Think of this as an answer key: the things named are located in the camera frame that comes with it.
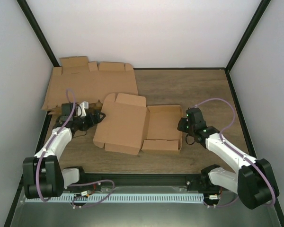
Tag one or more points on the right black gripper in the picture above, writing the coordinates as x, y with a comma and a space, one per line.
181, 126

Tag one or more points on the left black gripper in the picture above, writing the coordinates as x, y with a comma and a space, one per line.
93, 122

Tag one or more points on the brown cardboard box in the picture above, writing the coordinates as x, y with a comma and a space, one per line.
131, 126

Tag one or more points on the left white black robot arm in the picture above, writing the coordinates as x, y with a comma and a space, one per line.
46, 160

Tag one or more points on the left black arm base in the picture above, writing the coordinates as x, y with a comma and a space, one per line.
87, 183

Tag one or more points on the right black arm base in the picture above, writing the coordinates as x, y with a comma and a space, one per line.
201, 182

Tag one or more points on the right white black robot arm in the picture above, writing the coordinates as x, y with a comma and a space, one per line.
252, 179

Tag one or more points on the stack of flat cardboard blanks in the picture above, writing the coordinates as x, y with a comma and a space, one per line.
90, 81

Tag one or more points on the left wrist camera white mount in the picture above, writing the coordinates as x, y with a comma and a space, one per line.
82, 109

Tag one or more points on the black aluminium frame rail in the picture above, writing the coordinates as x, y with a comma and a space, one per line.
142, 178

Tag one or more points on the light blue slotted cable duct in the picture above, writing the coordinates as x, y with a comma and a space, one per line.
131, 198

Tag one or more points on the grey metal base plate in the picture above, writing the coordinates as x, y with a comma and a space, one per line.
230, 213

